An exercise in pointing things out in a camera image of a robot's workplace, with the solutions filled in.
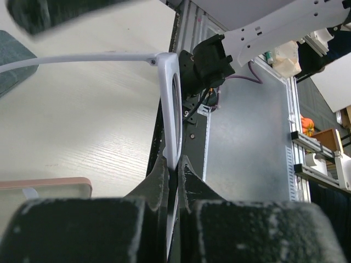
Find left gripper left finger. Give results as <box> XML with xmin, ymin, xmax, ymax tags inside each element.
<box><xmin>1</xmin><ymin>157</ymin><xmax>169</xmax><ymax>262</ymax></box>

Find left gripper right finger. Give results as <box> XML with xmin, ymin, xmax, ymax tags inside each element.
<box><xmin>178</xmin><ymin>156</ymin><xmax>347</xmax><ymax>262</ymax></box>

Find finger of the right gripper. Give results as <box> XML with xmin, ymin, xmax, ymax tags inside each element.
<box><xmin>7</xmin><ymin>0</ymin><xmax>126</xmax><ymax>35</ymax></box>

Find blue glasses case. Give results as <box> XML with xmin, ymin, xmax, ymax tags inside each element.
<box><xmin>0</xmin><ymin>30</ymin><xmax>39</xmax><ymax>98</ymax></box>

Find pink glasses case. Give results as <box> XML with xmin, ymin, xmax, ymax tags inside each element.
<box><xmin>1</xmin><ymin>177</ymin><xmax>93</xmax><ymax>232</ymax></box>

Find white frame sunglasses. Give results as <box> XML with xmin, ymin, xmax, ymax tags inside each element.
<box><xmin>1</xmin><ymin>52</ymin><xmax>183</xmax><ymax>170</ymax></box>

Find orange pumpkin toy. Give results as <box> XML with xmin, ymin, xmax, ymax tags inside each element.
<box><xmin>300</xmin><ymin>115</ymin><xmax>314</xmax><ymax>137</ymax></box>

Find grey slotted cable duct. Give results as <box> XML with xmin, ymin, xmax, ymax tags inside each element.
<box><xmin>286</xmin><ymin>77</ymin><xmax>303</xmax><ymax>202</ymax></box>

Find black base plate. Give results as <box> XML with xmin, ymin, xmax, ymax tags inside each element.
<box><xmin>146</xmin><ymin>49</ymin><xmax>209</xmax><ymax>181</ymax></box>

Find aluminium front rail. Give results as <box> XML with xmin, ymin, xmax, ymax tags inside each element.
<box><xmin>170</xmin><ymin>1</ymin><xmax>226</xmax><ymax>54</ymax></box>

